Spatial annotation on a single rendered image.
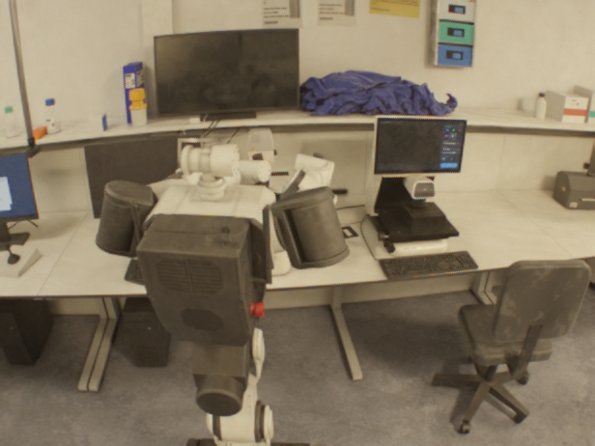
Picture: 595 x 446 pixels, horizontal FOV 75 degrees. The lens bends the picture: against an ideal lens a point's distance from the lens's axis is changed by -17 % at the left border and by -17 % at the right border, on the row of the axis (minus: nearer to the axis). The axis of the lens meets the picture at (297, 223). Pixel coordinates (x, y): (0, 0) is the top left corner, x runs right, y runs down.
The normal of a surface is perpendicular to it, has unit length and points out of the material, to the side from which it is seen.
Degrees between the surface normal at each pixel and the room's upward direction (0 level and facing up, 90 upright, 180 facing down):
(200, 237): 6
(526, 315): 90
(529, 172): 90
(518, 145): 90
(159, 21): 90
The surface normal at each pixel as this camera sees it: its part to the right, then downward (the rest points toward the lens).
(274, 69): 0.12, 0.37
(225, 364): -0.02, -0.22
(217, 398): -0.02, 0.53
